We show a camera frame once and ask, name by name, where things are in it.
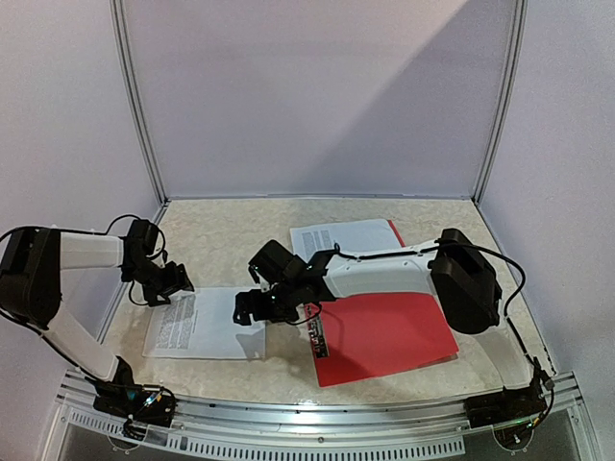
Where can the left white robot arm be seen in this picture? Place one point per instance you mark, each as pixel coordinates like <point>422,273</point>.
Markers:
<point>31,287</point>

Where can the red file folder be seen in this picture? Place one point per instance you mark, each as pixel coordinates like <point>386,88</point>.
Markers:
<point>379,335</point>

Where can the chrome spine lever clip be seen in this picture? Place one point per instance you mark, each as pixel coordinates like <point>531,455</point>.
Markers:
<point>317,337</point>

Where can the printed paper sheet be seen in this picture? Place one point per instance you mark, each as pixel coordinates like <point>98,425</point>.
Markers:
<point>199,325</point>
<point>356,236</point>

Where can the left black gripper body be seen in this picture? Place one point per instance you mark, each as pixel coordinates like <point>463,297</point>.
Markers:
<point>158,282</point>

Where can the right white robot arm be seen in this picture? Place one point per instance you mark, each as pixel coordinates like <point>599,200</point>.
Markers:
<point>450,271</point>

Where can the aluminium corner post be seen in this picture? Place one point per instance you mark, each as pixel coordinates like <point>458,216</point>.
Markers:
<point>121,35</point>
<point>511,62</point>

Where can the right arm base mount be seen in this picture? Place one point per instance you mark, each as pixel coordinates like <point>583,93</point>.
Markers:
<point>505,406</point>

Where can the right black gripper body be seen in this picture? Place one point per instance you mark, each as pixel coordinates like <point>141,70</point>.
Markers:
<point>251,305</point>

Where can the aluminium front rail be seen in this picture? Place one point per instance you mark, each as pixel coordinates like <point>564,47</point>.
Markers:
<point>225,430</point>

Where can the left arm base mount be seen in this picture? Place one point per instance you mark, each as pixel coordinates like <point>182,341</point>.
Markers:
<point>144,403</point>

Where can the left aluminium corner post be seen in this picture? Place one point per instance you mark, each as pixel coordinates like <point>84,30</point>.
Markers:
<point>121,35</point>

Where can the right aluminium corner post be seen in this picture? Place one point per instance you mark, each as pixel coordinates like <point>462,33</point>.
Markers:
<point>511,62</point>

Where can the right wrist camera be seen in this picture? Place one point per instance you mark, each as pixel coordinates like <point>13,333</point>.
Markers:
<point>263,284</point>

